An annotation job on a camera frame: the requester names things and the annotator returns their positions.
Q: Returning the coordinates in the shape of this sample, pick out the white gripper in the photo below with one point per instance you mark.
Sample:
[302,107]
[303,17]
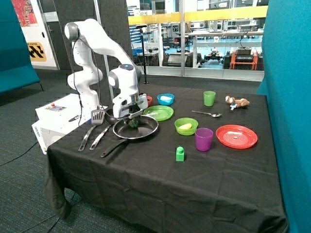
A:
[129,105]

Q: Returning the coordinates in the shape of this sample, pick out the green toy capsicum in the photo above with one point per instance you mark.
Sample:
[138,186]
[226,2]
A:
[133,123]

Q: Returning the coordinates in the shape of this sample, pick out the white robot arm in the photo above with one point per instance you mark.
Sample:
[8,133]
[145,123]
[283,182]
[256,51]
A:
[89,37]

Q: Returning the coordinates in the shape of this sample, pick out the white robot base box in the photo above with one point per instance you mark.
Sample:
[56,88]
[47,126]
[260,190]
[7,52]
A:
[58,118]

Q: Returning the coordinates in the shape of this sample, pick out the green plate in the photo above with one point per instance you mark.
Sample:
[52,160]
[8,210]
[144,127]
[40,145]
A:
[159,112]

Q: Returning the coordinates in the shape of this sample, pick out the red plate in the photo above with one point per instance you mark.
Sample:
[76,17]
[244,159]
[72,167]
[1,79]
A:
[236,136]

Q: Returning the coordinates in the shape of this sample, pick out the black frying pan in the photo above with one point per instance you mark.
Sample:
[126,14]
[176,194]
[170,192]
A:
[126,134]

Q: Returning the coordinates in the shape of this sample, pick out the black ladle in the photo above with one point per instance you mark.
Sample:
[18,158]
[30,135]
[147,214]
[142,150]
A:
[109,117]

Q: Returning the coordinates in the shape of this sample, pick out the rear red bowl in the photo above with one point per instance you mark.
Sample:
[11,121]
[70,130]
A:
[149,99]

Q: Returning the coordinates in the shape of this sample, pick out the black slotted spatula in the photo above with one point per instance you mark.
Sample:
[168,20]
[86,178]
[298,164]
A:
[97,118]

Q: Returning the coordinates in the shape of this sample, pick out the white toy food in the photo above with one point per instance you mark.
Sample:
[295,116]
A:
[165,98]

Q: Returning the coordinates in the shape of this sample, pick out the blue bowl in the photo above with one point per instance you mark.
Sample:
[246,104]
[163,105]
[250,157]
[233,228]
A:
[166,103]

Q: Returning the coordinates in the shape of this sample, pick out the green bowl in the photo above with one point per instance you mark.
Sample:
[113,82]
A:
[184,120]

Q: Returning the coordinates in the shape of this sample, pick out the yellow toy food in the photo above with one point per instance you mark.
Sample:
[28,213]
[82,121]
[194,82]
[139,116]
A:
[185,126]

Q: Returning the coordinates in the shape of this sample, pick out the green toy block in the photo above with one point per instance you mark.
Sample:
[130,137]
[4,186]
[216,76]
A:
[180,154]

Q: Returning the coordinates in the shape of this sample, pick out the purple cup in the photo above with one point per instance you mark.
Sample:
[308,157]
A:
[203,138]

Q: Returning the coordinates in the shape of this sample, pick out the black tablecloth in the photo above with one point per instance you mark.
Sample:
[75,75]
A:
[223,190]

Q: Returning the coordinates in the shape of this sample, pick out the green cup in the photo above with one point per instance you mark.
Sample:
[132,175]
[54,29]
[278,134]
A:
[209,98]

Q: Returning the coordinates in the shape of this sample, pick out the metal spoon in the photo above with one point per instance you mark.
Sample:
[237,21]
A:
[211,114]

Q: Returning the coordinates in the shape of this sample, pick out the black tripod stand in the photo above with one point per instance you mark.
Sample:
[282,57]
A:
[140,28]

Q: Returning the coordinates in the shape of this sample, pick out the brown plush toy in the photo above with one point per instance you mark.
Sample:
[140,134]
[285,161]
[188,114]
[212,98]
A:
[236,103]

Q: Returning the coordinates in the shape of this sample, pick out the yellow black sign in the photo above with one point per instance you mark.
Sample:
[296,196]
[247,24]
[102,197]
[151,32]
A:
[36,51]

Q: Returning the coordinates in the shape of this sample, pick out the teal sofa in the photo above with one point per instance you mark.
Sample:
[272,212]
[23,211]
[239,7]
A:
[16,70]

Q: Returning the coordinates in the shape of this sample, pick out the teal partition panel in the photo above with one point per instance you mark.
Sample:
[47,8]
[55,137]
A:
[286,47]

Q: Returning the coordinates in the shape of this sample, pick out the red wall poster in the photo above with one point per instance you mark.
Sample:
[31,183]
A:
[25,13]

